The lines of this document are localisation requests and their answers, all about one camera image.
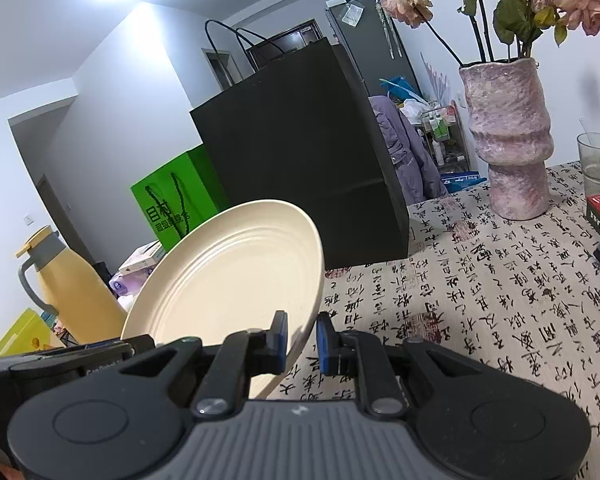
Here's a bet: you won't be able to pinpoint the blue white carton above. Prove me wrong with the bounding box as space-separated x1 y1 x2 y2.
440 172 488 193

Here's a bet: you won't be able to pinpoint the dried pink roses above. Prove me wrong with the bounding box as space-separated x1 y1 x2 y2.
380 0 600 68

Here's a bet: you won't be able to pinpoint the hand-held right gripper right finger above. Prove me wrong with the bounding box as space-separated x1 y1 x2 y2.
316 312 486 416

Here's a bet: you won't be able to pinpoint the yellow thermos jug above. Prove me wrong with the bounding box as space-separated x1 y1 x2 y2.
14 225 128 348

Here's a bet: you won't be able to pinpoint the pink textured vase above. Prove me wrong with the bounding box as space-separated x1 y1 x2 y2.
458 57 554 221

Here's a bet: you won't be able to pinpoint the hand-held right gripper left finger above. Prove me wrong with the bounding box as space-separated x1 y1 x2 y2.
120 310 289 420

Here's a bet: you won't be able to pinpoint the grey interior door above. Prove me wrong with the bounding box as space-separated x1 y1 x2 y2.
202 49 241 87

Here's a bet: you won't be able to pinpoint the black paper bag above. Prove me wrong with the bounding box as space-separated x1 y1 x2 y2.
190 19 411 271

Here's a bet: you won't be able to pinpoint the cream plate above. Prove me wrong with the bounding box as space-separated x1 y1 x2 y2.
121 200 326 401

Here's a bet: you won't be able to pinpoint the purple jacket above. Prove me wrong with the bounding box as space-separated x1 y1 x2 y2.
369 95 448 206

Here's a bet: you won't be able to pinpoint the blue plastic bag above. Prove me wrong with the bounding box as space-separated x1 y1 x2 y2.
380 76 423 106

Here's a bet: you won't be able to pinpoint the clear umbrella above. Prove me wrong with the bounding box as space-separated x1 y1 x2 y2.
372 0 406 61

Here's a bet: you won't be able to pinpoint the grey refrigerator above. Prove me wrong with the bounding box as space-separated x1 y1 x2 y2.
325 0 421 98

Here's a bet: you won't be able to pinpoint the metal storage rack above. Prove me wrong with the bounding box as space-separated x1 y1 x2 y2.
405 100 473 181

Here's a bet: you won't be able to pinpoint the clear plastic packet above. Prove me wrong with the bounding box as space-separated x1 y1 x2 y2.
339 2 367 28

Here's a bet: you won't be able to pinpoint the purple tissue pack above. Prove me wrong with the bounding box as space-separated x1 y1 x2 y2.
109 267 146 311

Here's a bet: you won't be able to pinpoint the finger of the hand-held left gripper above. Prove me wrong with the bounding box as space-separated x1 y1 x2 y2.
82 335 157 361

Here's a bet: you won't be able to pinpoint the yellow-green snack box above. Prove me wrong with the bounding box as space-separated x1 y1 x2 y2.
0 307 63 361

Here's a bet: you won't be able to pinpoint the green paper bag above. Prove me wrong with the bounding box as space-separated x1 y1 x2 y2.
130 144 231 255

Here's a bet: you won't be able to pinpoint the flat white box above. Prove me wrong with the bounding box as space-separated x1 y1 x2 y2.
117 240 163 277

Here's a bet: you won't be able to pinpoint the calligraphy print tablecloth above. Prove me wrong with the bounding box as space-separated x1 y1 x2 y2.
250 160 600 461

